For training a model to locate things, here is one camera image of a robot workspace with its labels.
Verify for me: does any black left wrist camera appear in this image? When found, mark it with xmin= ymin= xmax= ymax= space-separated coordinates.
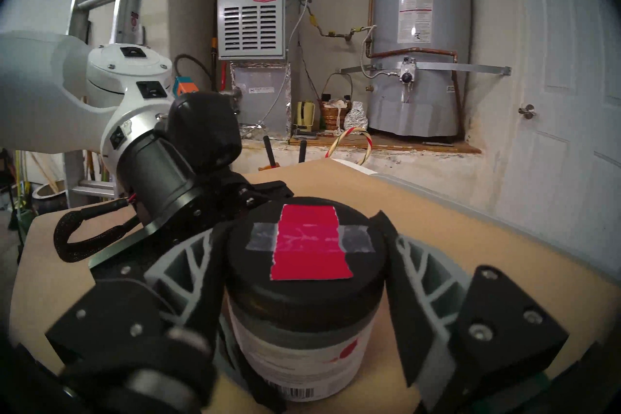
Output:
xmin=165 ymin=90 xmax=242 ymax=173

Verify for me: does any yellow metal can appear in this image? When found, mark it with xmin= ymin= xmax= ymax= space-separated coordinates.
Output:
xmin=296 ymin=100 xmax=316 ymax=131

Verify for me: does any red yellow striped hoop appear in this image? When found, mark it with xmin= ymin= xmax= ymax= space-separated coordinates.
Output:
xmin=325 ymin=127 xmax=373 ymax=166

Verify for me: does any wicker basket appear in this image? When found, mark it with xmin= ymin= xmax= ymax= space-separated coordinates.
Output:
xmin=319 ymin=73 xmax=354 ymax=131

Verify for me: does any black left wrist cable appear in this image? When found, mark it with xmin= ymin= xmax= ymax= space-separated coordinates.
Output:
xmin=53 ymin=197 xmax=141 ymax=263

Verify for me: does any grey water heater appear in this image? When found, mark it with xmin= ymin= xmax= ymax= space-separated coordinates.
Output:
xmin=366 ymin=0 xmax=474 ymax=137

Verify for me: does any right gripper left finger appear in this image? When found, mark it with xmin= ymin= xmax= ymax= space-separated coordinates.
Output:
xmin=46 ymin=219 xmax=238 ymax=370

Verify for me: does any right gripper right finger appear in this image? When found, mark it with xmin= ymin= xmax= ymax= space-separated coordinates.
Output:
xmin=371 ymin=210 xmax=569 ymax=406

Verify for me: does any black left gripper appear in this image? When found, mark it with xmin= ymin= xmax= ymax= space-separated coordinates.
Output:
xmin=90 ymin=132 xmax=294 ymax=280

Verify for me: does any black jar lid red tape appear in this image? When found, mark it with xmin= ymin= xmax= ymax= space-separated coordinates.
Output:
xmin=224 ymin=196 xmax=390 ymax=319

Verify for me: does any metal heater strap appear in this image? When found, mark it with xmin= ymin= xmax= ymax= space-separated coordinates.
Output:
xmin=340 ymin=61 xmax=512 ymax=76

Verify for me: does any foil wrapped bundle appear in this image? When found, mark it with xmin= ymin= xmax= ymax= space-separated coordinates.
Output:
xmin=345 ymin=101 xmax=370 ymax=130

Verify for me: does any white panel door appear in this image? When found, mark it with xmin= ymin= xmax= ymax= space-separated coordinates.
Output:
xmin=505 ymin=0 xmax=621 ymax=268

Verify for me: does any grey Bryant furnace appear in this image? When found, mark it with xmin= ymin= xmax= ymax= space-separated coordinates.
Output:
xmin=217 ymin=0 xmax=293 ymax=139

